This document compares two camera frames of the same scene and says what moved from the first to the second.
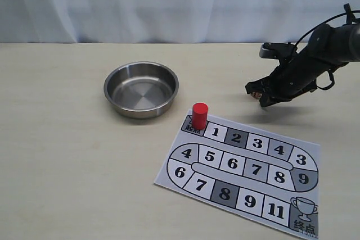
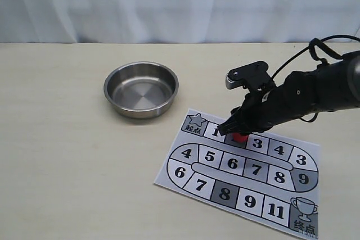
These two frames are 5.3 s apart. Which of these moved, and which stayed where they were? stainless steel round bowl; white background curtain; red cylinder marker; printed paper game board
Moved: red cylinder marker
Stayed: printed paper game board; stainless steel round bowl; white background curtain
